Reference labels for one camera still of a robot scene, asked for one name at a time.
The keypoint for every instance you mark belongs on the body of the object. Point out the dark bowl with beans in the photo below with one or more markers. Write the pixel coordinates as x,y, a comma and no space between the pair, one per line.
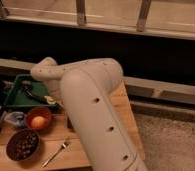
23,145

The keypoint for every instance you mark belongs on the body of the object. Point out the orange fruit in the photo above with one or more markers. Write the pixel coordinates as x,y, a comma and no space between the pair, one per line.
38,122

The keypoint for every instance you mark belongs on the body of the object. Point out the yellow object in tray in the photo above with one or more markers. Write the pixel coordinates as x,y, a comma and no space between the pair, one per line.
50,100

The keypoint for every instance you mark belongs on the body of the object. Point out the black handled tool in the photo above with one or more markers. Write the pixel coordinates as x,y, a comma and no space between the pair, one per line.
27,88

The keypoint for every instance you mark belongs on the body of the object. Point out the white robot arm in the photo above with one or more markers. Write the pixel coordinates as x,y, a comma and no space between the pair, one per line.
84,90

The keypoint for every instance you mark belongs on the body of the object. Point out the green plastic tray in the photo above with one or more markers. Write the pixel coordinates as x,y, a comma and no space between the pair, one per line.
17,98

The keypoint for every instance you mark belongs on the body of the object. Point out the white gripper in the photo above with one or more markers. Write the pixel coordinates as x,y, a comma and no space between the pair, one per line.
53,88

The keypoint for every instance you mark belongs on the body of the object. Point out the orange bowl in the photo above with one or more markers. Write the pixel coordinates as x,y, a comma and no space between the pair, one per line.
38,111

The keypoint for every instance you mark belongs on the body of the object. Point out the blue crumpled cloth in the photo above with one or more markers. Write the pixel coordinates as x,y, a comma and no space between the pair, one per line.
17,119

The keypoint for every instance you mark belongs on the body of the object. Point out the metal fork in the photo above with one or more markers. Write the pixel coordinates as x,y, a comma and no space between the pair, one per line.
64,145

